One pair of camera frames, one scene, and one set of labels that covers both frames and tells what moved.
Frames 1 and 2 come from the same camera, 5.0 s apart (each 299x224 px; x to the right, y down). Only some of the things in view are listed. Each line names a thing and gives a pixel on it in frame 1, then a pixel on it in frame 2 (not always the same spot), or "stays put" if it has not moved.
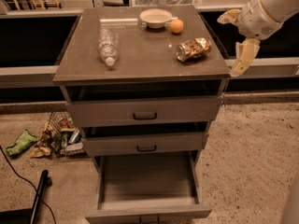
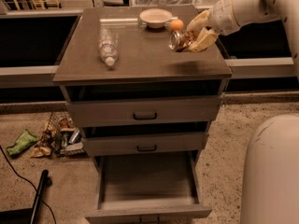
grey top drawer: [143, 103] stays put
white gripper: [257, 19] to [221, 15]
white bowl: [155, 18] stays put
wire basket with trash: [63, 136] stays put
